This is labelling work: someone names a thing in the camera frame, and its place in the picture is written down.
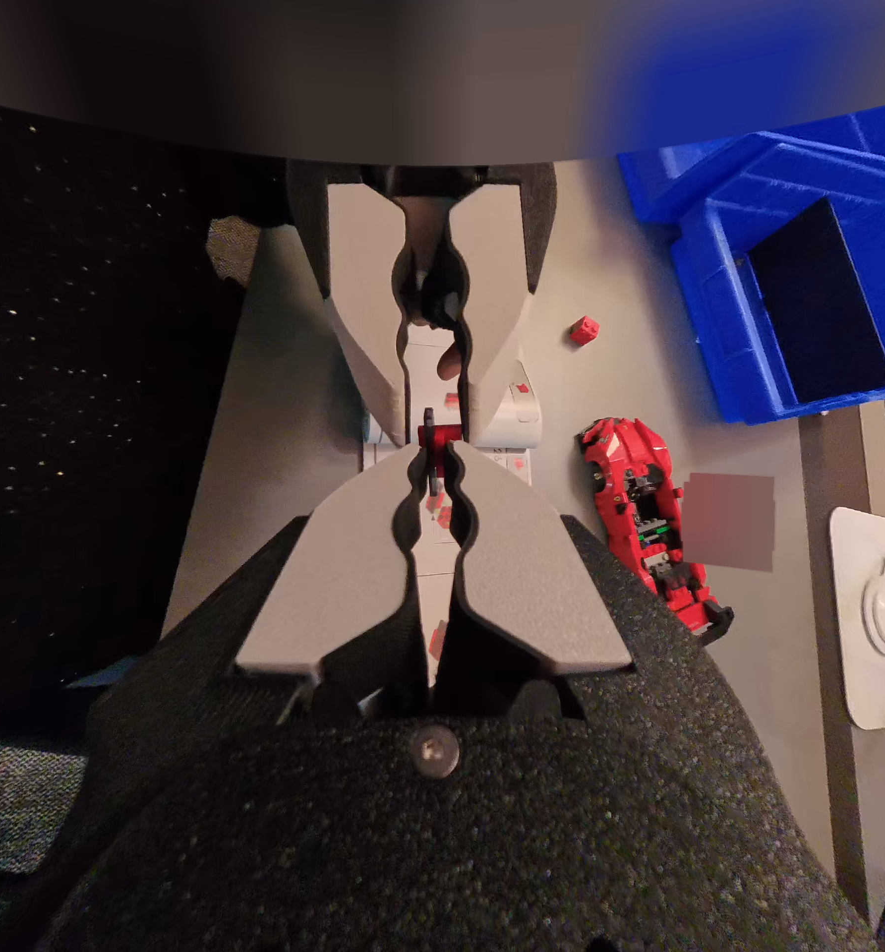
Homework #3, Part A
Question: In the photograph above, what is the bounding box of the blue plastic storage bin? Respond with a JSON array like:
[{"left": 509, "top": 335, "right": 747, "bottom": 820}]
[{"left": 615, "top": 104, "right": 885, "bottom": 224}]

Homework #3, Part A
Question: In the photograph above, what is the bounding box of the lego instruction booklet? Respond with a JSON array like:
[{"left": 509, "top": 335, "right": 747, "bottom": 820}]
[{"left": 359, "top": 323, "right": 546, "bottom": 689}]

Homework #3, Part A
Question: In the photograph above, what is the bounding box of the black panel on white stand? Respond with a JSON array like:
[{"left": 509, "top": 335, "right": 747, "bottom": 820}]
[{"left": 827, "top": 506, "right": 885, "bottom": 731}]

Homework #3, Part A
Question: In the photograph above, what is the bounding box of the blue bin with black divider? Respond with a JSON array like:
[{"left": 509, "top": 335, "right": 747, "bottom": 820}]
[{"left": 669, "top": 145, "right": 885, "bottom": 426}]

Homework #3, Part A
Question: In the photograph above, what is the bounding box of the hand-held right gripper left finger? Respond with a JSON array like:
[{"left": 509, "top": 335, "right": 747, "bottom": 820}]
[{"left": 234, "top": 442, "right": 427, "bottom": 684}]

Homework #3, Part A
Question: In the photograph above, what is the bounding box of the red lego car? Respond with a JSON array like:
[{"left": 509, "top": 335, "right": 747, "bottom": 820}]
[{"left": 576, "top": 416, "right": 735, "bottom": 644}]

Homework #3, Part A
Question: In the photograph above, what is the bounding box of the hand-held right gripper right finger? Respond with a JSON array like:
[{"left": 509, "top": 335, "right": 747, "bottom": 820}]
[{"left": 444, "top": 440, "right": 634, "bottom": 676}]

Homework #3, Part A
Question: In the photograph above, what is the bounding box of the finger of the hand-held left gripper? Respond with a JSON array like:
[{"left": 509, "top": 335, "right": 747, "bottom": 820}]
[
  {"left": 325, "top": 182, "right": 413, "bottom": 447},
  {"left": 446, "top": 183, "right": 527, "bottom": 443}
]

